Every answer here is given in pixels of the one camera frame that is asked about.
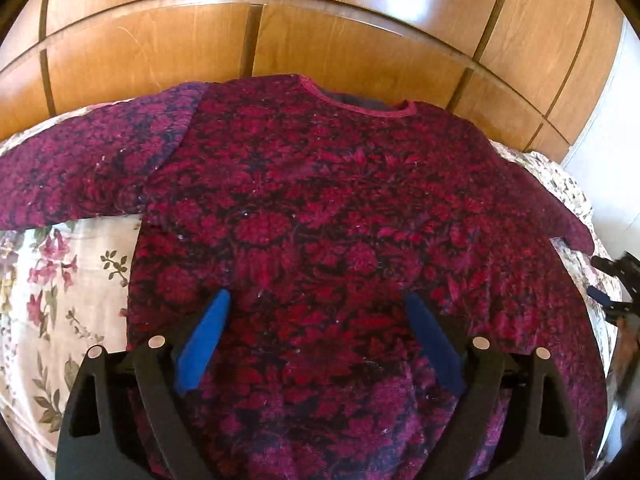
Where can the floral bed sheet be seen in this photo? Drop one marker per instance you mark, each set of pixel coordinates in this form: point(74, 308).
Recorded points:
point(75, 280)

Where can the red floral knit sweater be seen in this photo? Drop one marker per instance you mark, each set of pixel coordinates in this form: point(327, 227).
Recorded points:
point(320, 200)

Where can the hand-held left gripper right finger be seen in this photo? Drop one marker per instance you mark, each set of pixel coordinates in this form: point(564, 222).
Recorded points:
point(432, 340)

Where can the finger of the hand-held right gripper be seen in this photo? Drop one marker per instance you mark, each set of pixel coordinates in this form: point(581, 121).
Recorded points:
point(617, 267)
point(612, 305)

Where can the wooden headboard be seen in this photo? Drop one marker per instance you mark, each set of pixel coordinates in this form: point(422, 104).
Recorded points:
point(310, 25)

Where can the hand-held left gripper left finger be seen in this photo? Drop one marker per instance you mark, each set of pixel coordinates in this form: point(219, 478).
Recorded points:
point(207, 330)

